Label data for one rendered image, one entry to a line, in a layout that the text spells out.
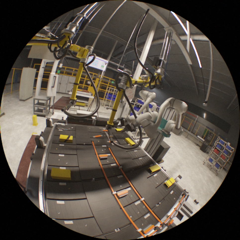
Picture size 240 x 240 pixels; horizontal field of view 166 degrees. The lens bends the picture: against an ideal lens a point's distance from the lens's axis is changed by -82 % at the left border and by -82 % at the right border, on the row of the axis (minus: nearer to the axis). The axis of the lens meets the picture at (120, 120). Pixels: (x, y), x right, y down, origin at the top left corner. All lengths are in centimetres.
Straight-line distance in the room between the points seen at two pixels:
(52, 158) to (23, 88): 594
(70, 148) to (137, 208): 80
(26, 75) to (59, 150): 586
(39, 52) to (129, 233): 157
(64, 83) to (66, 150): 923
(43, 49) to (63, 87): 897
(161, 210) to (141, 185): 31
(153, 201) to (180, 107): 105
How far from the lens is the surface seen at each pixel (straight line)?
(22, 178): 209
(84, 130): 120
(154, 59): 146
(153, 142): 217
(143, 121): 86
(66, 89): 996
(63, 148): 91
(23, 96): 656
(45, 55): 105
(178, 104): 116
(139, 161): 103
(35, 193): 87
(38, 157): 105
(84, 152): 88
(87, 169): 75
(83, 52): 114
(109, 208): 65
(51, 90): 343
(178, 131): 156
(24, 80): 645
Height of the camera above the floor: 164
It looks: 18 degrees down
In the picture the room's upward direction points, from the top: 19 degrees clockwise
